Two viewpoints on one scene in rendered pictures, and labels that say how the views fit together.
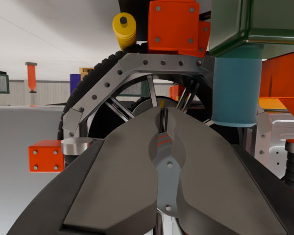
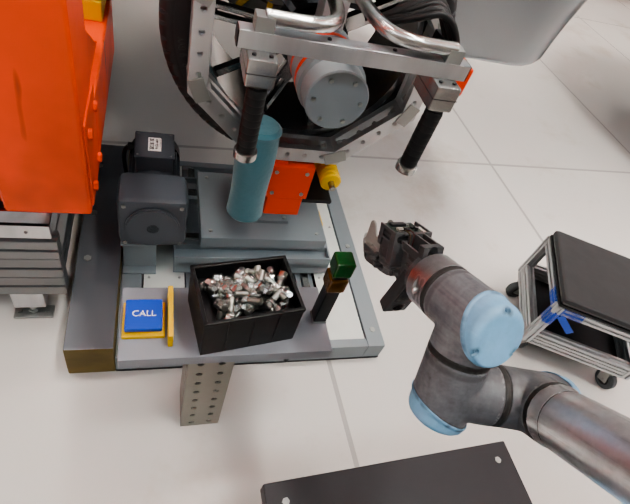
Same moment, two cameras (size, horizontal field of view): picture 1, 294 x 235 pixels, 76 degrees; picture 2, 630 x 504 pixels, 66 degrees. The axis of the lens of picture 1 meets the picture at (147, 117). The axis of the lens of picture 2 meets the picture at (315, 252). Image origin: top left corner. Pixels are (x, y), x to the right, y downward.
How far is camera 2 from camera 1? 0.88 m
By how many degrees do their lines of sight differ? 59
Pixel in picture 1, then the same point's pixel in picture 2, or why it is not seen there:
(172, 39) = (293, 173)
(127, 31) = (330, 177)
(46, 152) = not seen: hidden behind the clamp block
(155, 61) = (312, 157)
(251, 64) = (253, 180)
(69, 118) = (408, 118)
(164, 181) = (350, 108)
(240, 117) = (266, 144)
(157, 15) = (302, 190)
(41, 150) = not seen: hidden behind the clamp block
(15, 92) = not seen: outside the picture
